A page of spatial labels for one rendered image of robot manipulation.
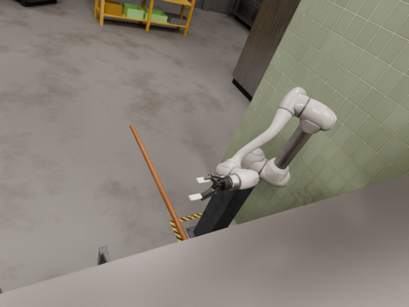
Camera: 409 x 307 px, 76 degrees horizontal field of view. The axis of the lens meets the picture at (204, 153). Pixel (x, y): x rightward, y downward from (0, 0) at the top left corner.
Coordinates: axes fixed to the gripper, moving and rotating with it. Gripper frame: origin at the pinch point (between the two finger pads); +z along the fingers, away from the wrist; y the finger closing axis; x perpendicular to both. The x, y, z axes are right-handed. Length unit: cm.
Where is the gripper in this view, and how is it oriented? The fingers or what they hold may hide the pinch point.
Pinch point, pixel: (195, 189)
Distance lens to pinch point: 132.9
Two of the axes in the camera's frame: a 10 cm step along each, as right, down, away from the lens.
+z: -8.4, 1.0, -5.3
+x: -4.4, -6.9, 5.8
